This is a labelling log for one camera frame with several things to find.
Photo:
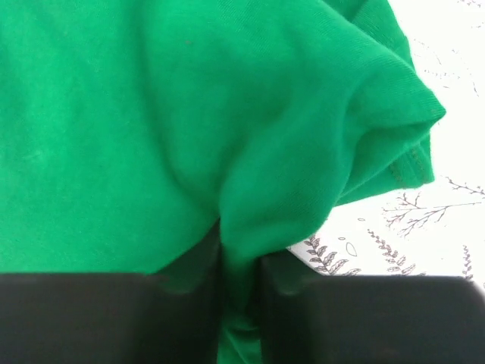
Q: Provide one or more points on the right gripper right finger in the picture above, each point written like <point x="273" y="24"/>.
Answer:
<point x="309" y="318"/>

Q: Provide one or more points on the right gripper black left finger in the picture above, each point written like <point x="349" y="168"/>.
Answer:
<point x="172" y="316"/>

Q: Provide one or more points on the green t shirt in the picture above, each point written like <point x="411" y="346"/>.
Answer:
<point x="130" y="128"/>

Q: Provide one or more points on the floral table mat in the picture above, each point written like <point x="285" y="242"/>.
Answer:
<point x="439" y="228"/>

